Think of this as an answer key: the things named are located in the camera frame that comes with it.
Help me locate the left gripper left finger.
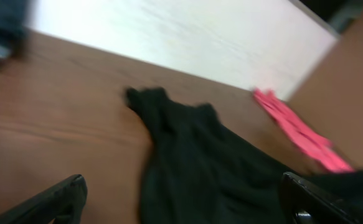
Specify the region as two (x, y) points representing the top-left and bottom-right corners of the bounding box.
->
(0, 174), (88, 224)

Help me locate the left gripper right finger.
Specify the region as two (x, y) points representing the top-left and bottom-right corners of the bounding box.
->
(280, 172), (360, 224)

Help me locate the red-orange t-shirt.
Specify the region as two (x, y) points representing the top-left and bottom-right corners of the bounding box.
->
(253, 88), (354, 173)

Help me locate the black t-shirt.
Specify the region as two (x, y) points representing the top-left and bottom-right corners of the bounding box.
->
(124, 86), (363, 224)

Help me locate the folded navy blue garment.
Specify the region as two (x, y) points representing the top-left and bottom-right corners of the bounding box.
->
(0, 0), (30, 42)

